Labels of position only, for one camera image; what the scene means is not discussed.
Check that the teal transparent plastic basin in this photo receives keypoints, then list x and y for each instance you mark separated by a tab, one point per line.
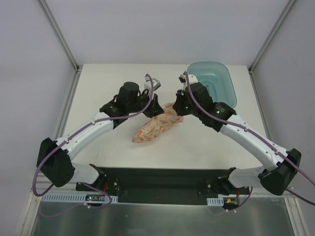
216	78

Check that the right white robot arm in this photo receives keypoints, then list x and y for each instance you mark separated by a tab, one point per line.
278	164

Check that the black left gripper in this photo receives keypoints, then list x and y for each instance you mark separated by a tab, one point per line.
152	105

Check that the right aluminium frame post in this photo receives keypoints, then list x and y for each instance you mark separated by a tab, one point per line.
272	34

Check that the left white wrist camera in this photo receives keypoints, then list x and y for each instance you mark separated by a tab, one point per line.
151	84

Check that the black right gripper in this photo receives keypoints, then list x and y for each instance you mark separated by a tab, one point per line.
179	103

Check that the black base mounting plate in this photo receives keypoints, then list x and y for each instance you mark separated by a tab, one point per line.
162	186

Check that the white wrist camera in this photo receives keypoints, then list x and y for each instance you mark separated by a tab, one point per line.
185	78
151	84

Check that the floral mesh laundry bag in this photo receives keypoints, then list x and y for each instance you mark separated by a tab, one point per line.
158	125

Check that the left aluminium frame post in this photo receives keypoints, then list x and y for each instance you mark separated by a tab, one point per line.
58	33

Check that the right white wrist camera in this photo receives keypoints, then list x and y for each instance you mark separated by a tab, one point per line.
185	78

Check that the aluminium frame post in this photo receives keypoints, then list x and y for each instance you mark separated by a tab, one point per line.
272	34
58	33

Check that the white cable duct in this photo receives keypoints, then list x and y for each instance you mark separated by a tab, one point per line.
75	198
221	202

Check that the right white cable duct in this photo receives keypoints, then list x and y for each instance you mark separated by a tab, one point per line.
221	202

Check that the left white cable duct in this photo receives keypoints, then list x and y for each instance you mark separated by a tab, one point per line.
75	198

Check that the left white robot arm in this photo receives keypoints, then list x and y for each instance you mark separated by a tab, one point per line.
56	158

